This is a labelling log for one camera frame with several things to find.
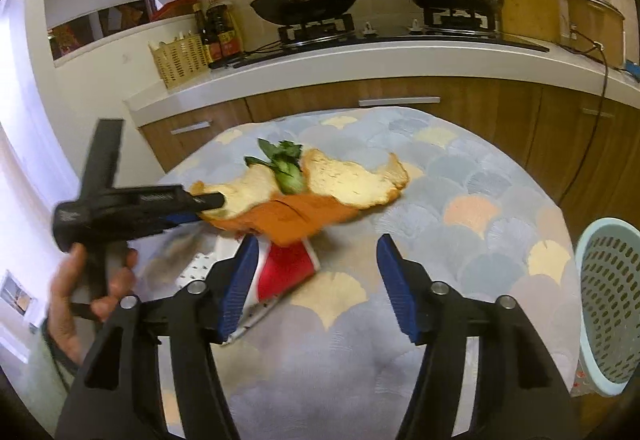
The black gas stove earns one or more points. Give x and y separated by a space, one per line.
400 40

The small blue cup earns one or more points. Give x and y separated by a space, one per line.
634 71

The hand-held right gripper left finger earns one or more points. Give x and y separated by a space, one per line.
240 290

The steel rice cooker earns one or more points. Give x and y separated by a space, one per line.
595 30

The red snack packets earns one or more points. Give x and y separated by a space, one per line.
125 15

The light blue perforated basket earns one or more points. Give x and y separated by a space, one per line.
607 300

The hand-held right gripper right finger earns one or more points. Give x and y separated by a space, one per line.
395 290

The person's left hand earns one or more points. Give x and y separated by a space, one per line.
65 310

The fan-patterned tablecloth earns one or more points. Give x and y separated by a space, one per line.
450 200

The slender dark sauce bottle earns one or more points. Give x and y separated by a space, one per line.
202 38

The wooden base cabinet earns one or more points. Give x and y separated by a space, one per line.
500 101

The person's left forearm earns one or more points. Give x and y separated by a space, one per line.
60 360

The wicker basket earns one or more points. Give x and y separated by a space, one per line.
180 63

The red label sauce bottle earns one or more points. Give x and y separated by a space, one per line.
227 33

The red and white packet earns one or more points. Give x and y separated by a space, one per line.
285 270

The green leaves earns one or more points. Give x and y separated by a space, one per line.
285 160

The wall niche shelf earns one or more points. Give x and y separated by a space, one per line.
100 43

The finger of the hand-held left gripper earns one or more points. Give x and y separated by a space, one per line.
181 219
205 201

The orange peel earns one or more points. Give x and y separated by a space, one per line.
350 180

